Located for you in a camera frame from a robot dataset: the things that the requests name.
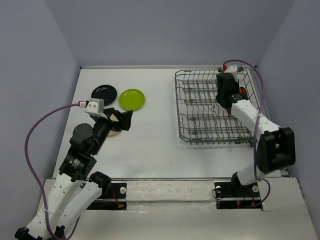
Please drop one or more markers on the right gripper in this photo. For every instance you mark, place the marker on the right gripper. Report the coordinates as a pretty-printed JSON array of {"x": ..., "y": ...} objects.
[{"x": 236, "y": 84}]

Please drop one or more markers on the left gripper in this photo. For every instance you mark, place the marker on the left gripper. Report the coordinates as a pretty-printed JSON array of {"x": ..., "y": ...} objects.
[{"x": 125, "y": 119}]

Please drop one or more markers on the orange plate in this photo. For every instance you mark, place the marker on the orange plate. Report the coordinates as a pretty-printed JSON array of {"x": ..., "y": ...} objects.
[{"x": 241, "y": 90}]

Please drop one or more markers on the yellow patterned plate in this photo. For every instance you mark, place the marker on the yellow patterned plate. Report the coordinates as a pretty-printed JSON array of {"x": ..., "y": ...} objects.
[{"x": 246, "y": 93}]

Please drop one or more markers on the green plate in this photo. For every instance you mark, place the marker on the green plate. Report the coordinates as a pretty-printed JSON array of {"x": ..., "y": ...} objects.
[{"x": 131, "y": 99}]

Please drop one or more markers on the beige plate with black mark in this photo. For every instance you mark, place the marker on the beige plate with black mark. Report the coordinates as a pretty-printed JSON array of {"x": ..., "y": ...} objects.
[{"x": 113, "y": 118}]

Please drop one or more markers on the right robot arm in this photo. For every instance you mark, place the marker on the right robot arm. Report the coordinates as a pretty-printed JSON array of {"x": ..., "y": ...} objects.
[{"x": 274, "y": 146}]

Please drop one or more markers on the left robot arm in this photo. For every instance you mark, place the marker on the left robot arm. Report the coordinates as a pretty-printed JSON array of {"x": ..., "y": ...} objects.
[{"x": 76, "y": 187}]

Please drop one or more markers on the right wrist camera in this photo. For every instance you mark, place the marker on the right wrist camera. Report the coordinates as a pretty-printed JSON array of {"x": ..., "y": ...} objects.
[{"x": 232, "y": 69}]

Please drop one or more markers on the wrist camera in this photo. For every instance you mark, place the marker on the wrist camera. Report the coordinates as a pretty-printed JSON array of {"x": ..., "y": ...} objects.
[
  {"x": 232, "y": 69},
  {"x": 95, "y": 108}
]

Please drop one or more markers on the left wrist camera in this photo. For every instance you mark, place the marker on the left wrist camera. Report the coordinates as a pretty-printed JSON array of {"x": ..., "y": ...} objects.
[{"x": 95, "y": 108}]

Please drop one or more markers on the grey wire dish rack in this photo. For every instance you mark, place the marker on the grey wire dish rack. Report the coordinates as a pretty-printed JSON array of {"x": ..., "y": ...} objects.
[{"x": 200, "y": 118}]

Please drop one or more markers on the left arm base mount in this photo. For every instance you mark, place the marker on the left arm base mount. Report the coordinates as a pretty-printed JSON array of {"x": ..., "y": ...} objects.
[{"x": 113, "y": 199}]

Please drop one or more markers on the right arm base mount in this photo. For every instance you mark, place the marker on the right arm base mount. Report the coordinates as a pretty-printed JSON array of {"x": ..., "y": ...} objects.
[{"x": 226, "y": 198}]

